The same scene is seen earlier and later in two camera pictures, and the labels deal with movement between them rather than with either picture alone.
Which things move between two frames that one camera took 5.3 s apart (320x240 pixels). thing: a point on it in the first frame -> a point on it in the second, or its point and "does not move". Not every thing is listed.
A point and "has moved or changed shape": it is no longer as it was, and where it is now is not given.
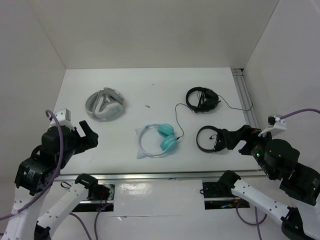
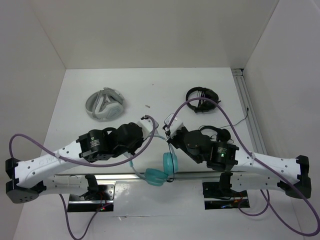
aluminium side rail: x=245 y=96 does not move
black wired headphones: x=208 y=99 does not move
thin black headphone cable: x=219 y=96 -> x=220 y=127
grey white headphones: x=105 y=104 does not move
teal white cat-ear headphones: x=168 y=145 has moved or changed shape
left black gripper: x=89 y=140 -> x=139 y=142
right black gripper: x=247 y=133 -> x=172 y=139
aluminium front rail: x=193 y=175 does not move
